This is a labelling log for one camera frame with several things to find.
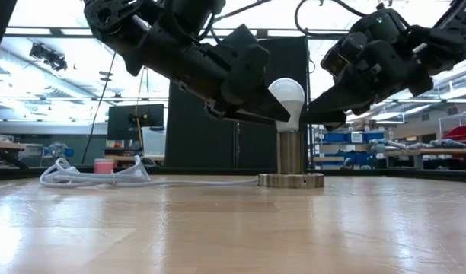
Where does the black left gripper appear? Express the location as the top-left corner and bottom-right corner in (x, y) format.
(124, 24), (292, 126)

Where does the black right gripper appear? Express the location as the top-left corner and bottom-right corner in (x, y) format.
(300, 40), (434, 132)

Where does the white frosted lightbulb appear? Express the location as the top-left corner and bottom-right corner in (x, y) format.
(268, 77), (306, 133)

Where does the metal lamp base with socket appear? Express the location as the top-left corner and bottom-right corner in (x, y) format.
(257, 131), (326, 190)

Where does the clear plastic bin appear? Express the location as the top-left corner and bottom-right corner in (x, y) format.
(141, 126), (168, 158)

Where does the background wooden workbench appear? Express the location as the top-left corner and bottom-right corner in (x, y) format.
(384, 148), (466, 170)

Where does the yellow upright tool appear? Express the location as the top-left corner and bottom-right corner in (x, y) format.
(133, 109), (144, 150)

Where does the black monitor screen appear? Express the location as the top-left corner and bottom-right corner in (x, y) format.
(106, 103), (165, 142)

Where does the rack with red bins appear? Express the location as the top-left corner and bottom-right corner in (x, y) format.
(441, 123), (466, 142)

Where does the black ceiling-mounted device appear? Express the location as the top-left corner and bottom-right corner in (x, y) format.
(28, 41), (69, 72)

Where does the background desk with dark leg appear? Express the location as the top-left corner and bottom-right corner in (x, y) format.
(0, 140), (29, 170)

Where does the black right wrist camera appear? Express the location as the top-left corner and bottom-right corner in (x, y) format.
(320, 32), (369, 77)

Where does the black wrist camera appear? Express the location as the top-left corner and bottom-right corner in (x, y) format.
(156, 0), (227, 39)
(320, 32), (369, 77)

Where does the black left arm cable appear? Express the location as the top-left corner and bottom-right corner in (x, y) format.
(208, 0), (274, 43)

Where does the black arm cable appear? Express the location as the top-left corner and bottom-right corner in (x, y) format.
(293, 0), (369, 40)
(208, 0), (274, 43)

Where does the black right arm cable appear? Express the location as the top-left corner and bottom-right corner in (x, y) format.
(293, 0), (369, 40)

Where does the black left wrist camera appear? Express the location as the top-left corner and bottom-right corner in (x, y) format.
(156, 0), (227, 39)

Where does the white power cable with switch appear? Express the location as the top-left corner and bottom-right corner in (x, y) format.
(38, 155), (260, 189)

